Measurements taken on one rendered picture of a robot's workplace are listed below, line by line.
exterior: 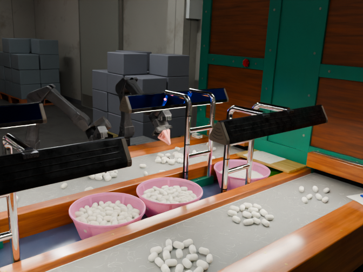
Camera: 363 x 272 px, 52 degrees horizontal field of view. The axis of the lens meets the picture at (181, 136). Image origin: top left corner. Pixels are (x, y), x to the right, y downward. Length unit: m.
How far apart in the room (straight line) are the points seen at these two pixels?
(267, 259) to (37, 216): 0.79
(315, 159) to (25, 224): 1.26
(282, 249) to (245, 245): 0.12
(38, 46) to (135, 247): 6.44
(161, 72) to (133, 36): 1.60
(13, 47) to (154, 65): 3.62
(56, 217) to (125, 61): 3.24
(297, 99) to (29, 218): 1.32
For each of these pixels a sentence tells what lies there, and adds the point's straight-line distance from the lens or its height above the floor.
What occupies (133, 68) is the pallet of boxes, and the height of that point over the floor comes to 0.96.
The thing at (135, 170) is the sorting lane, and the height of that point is 0.74.
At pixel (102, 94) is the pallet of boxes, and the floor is 0.61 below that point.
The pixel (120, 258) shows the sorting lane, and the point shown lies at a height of 0.74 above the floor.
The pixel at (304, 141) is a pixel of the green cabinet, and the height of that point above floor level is 0.89.
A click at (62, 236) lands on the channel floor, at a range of 1.41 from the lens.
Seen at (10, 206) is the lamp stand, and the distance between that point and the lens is 1.07.
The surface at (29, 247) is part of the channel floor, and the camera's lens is 1.38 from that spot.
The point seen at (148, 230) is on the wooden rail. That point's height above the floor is 0.75.
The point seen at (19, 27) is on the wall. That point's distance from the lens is 9.04.
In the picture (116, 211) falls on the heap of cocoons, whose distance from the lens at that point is 1.41.
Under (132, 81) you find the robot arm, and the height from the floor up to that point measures 1.10.
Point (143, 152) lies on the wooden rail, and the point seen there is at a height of 0.75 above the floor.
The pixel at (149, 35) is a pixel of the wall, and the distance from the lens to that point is 5.71.
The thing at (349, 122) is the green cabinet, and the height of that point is 1.02.
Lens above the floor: 1.37
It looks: 15 degrees down
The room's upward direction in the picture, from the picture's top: 2 degrees clockwise
